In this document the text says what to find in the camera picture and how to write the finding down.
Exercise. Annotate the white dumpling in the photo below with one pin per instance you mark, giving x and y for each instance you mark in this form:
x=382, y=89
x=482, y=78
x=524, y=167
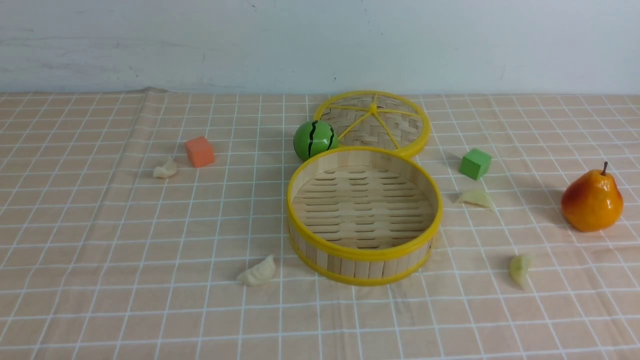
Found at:
x=258, y=274
x=167, y=170

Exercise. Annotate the bamboo steamer lid yellow rim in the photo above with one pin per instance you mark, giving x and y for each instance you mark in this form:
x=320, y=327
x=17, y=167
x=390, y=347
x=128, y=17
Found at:
x=377, y=119

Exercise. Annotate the bamboo steamer tray yellow rim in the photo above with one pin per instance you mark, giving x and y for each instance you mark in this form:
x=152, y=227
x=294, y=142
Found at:
x=363, y=216

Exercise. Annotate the checkered beige tablecloth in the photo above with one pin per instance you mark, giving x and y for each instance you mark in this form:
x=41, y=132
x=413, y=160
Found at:
x=102, y=261

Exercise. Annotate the green foam cube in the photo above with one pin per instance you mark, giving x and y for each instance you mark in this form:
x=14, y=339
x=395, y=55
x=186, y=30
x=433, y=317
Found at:
x=475, y=164

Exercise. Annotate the orange foam cube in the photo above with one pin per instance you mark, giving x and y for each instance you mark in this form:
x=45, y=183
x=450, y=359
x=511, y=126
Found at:
x=199, y=152

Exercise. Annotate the pale green dumpling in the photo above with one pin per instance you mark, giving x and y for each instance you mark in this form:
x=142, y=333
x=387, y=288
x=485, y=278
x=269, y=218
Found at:
x=518, y=269
x=479, y=197

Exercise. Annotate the orange yellow toy pear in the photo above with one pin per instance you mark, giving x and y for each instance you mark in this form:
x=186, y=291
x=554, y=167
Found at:
x=593, y=202

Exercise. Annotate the green watermelon toy ball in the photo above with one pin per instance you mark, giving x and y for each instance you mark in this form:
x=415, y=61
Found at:
x=314, y=137

